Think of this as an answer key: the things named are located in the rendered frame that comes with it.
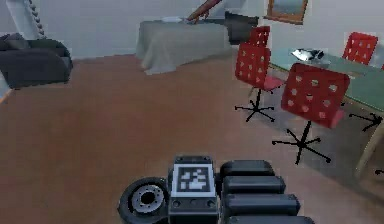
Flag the silver shiny object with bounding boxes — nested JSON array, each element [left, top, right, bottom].
[[290, 48, 325, 62]]

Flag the grey covered bed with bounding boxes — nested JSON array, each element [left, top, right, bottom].
[[135, 19, 236, 76]]

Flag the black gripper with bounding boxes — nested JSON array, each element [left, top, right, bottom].
[[117, 176, 170, 224]]

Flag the wooden framed wall picture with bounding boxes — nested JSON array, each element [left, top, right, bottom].
[[263, 0, 309, 26]]

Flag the green glass dining table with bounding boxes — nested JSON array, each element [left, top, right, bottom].
[[269, 47, 384, 179]]

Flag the black pillow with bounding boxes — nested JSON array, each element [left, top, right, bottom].
[[223, 11, 260, 46]]

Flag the red perforated swivel chair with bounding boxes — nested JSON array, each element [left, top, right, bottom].
[[271, 62, 351, 166], [342, 31, 379, 66], [248, 25, 272, 48], [234, 42, 285, 123]]

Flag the dark grey sofa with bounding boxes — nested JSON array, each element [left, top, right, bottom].
[[0, 32, 74, 90]]

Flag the white plate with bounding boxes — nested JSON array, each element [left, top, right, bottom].
[[161, 16, 184, 24]]

